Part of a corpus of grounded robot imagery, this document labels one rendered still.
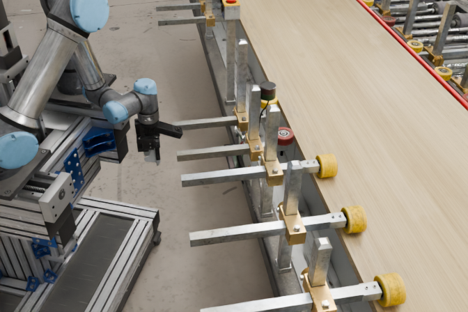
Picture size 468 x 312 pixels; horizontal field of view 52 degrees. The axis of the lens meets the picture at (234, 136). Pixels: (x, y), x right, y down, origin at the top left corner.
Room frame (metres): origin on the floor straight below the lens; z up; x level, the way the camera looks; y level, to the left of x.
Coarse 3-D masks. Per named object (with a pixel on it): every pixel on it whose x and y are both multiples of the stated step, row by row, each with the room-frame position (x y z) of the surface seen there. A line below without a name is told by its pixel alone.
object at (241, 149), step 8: (240, 144) 1.46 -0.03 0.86; (248, 144) 1.46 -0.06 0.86; (264, 144) 1.46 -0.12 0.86; (176, 152) 1.41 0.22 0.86; (184, 152) 1.41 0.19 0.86; (192, 152) 1.41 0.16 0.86; (200, 152) 1.41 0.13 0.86; (208, 152) 1.41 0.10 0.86; (216, 152) 1.42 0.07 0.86; (224, 152) 1.42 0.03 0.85; (232, 152) 1.43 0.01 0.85; (240, 152) 1.43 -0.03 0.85; (248, 152) 1.44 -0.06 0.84; (184, 160) 1.39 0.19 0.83
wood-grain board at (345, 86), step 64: (256, 0) 2.84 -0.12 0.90; (320, 0) 2.85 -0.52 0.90; (320, 64) 2.04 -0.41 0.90; (384, 64) 2.05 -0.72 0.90; (320, 128) 1.52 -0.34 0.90; (384, 128) 1.53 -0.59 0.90; (448, 128) 1.53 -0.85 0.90; (320, 192) 1.17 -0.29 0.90; (384, 192) 1.16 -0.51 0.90; (448, 192) 1.17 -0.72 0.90; (384, 256) 0.90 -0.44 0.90; (448, 256) 0.90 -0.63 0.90
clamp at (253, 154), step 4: (248, 136) 1.50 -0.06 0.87; (248, 140) 1.48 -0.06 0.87; (252, 140) 1.48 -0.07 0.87; (256, 140) 1.48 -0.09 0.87; (252, 144) 1.45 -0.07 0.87; (256, 144) 1.45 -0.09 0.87; (260, 144) 1.45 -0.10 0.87; (252, 148) 1.42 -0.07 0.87; (260, 148) 1.43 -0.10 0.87; (252, 152) 1.41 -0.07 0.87; (256, 152) 1.41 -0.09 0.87; (260, 152) 1.41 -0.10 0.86; (252, 156) 1.41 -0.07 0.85; (256, 156) 1.41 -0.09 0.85; (252, 160) 1.41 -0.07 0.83; (256, 160) 1.41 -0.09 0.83
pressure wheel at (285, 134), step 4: (280, 128) 1.51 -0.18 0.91; (284, 128) 1.51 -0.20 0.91; (288, 128) 1.51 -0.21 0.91; (280, 132) 1.49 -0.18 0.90; (284, 132) 1.48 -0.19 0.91; (288, 132) 1.48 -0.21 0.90; (292, 132) 1.48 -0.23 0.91; (280, 136) 1.45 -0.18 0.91; (284, 136) 1.45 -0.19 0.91; (288, 136) 1.45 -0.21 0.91; (292, 136) 1.46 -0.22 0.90; (280, 140) 1.44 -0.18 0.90; (284, 140) 1.44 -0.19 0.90; (288, 140) 1.44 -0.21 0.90; (292, 140) 1.46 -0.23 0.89; (280, 144) 1.44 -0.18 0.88; (284, 144) 1.44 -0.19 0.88; (288, 144) 1.45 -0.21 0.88; (280, 152) 1.48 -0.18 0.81
